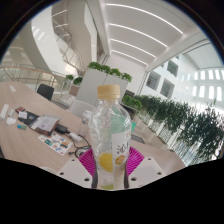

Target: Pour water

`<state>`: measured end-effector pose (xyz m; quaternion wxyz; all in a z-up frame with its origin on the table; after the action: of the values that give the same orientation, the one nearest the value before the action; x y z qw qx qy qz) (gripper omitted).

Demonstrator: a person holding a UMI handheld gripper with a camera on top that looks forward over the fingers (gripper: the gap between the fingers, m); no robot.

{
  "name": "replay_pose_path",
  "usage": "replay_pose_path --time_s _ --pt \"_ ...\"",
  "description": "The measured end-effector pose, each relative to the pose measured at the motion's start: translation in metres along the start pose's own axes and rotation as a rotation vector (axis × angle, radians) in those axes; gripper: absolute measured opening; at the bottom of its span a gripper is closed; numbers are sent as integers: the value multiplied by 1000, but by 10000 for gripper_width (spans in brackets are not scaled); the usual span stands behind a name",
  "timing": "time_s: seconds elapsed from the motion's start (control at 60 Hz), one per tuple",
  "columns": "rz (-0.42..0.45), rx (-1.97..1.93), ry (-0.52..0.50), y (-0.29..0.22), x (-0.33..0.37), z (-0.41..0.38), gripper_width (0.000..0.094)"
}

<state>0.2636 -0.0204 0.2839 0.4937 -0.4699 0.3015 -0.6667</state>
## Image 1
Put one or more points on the ceiling light strips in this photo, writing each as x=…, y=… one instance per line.
x=140, y=31

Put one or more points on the glass shelf unit with plants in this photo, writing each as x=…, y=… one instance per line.
x=131, y=102

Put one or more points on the black wallet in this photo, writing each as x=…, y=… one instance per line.
x=61, y=128

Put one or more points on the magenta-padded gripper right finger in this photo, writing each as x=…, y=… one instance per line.
x=148, y=171

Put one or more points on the small potted plants planter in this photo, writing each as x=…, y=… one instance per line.
x=75, y=85

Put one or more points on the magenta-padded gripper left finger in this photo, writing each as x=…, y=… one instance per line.
x=75, y=171

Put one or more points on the clear plastic tumbler with lid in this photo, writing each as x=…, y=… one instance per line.
x=85, y=121

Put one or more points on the clear drink bottle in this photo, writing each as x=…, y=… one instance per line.
x=110, y=143

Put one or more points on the row of potted trees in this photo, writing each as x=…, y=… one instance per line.
x=193, y=130

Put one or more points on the black office chair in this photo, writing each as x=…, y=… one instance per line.
x=45, y=91

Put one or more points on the white oblong device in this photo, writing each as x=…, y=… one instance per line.
x=4, y=111

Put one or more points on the colourful sticker sheet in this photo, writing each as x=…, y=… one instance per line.
x=55, y=143

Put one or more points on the white cabinet topped with plants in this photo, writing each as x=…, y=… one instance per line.
x=90, y=86

